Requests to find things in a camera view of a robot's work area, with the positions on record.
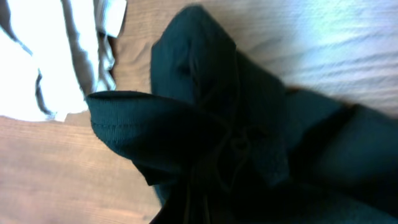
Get beige folded trousers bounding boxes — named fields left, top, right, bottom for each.
left=1, top=0, right=127, bottom=122

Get black t-shirt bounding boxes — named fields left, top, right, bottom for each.
left=86, top=5, right=397, bottom=223

